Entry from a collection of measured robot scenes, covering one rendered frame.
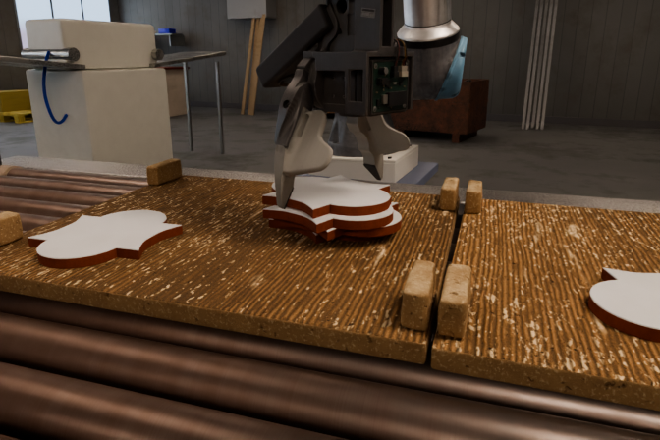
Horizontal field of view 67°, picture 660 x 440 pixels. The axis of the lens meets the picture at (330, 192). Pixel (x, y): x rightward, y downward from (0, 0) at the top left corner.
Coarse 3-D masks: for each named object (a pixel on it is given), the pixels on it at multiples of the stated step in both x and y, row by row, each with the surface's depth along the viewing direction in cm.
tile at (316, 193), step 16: (336, 176) 57; (272, 192) 50; (304, 192) 50; (320, 192) 50; (336, 192) 50; (352, 192) 50; (368, 192) 50; (384, 192) 50; (304, 208) 46; (320, 208) 45; (336, 208) 46; (352, 208) 45; (368, 208) 46; (384, 208) 47
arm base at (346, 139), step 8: (336, 120) 103; (344, 120) 101; (336, 128) 103; (344, 128) 101; (336, 136) 103; (344, 136) 100; (352, 136) 100; (328, 144) 105; (336, 144) 102; (344, 144) 100; (352, 144) 99; (336, 152) 102; (344, 152) 101; (352, 152) 100; (360, 152) 99; (392, 152) 102
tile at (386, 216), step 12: (264, 216) 48; (276, 216) 48; (288, 216) 47; (300, 216) 46; (324, 216) 46; (336, 216) 46; (348, 216) 46; (360, 216) 46; (372, 216) 46; (384, 216) 46; (312, 228) 45; (324, 228) 45; (348, 228) 45; (360, 228) 45; (372, 228) 45
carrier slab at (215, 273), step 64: (128, 192) 64; (192, 192) 64; (256, 192) 64; (0, 256) 44; (192, 256) 44; (256, 256) 44; (320, 256) 44; (384, 256) 44; (192, 320) 36; (256, 320) 34; (320, 320) 33; (384, 320) 33
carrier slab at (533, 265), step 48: (480, 240) 48; (528, 240) 48; (576, 240) 48; (624, 240) 48; (480, 288) 38; (528, 288) 38; (576, 288) 38; (480, 336) 32; (528, 336) 32; (576, 336) 32; (624, 336) 32; (528, 384) 29; (576, 384) 28; (624, 384) 27
